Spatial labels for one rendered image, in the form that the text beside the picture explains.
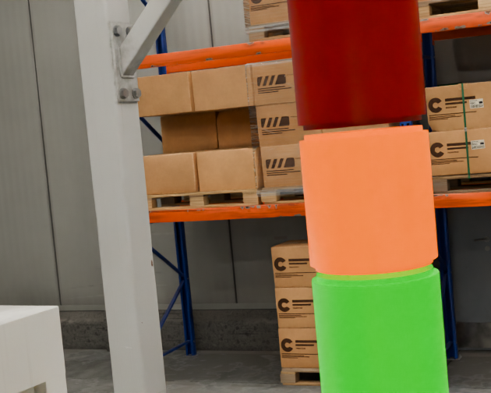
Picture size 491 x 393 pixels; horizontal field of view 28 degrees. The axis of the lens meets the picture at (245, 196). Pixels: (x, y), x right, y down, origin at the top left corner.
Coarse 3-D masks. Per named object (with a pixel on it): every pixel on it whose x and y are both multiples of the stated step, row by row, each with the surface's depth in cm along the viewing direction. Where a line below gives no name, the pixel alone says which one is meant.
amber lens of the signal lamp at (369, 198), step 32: (384, 128) 38; (416, 128) 37; (320, 160) 36; (352, 160) 36; (384, 160) 36; (416, 160) 36; (320, 192) 37; (352, 192) 36; (384, 192) 36; (416, 192) 36; (320, 224) 37; (352, 224) 36; (384, 224) 36; (416, 224) 36; (320, 256) 37; (352, 256) 36; (384, 256) 36; (416, 256) 36
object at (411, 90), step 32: (288, 0) 37; (320, 0) 36; (352, 0) 35; (384, 0) 35; (416, 0) 37; (320, 32) 36; (352, 32) 35; (384, 32) 35; (416, 32) 37; (320, 64) 36; (352, 64) 35; (384, 64) 35; (416, 64) 36; (320, 96) 36; (352, 96) 36; (384, 96) 36; (416, 96) 36; (320, 128) 37
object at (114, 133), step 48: (96, 0) 286; (96, 48) 288; (96, 96) 290; (96, 144) 291; (96, 192) 293; (144, 192) 297; (144, 240) 296; (144, 288) 295; (144, 336) 294; (144, 384) 293
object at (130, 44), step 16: (160, 0) 279; (176, 0) 280; (144, 16) 282; (160, 16) 280; (112, 32) 285; (128, 32) 291; (144, 32) 283; (160, 32) 286; (112, 48) 286; (128, 48) 286; (144, 48) 286; (128, 64) 287; (128, 80) 291; (128, 96) 289
